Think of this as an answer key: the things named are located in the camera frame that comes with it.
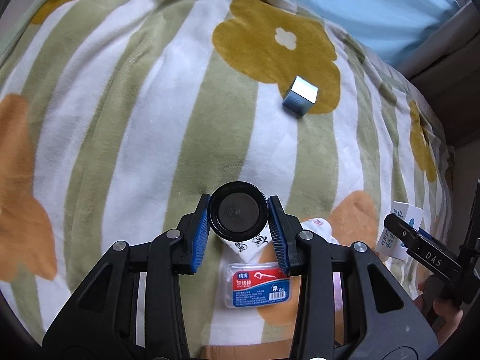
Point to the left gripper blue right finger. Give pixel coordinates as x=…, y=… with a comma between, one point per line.
x=283, y=229

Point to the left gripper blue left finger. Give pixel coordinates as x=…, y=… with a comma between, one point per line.
x=194, y=229

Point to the white patterned sock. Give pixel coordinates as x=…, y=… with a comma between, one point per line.
x=321, y=227

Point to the white black patterned packet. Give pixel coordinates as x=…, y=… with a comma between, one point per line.
x=248, y=250

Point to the red blue floss pick box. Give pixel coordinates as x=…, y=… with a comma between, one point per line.
x=255, y=285

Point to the blue white barcode box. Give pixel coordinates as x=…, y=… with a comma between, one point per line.
x=401, y=227

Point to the pink towel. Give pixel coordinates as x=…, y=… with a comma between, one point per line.
x=338, y=291

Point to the person's hand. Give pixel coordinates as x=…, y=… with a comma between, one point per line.
x=444, y=309

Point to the open cardboard box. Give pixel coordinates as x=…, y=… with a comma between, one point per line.
x=272, y=350

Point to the small blue cube box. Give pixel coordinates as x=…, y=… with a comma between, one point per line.
x=300, y=97

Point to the floral striped fleece blanket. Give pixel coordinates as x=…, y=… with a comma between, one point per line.
x=117, y=115

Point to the brown right curtain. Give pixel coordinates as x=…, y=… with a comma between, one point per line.
x=445, y=68

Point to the light blue sheet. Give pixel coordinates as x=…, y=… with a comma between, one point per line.
x=391, y=28

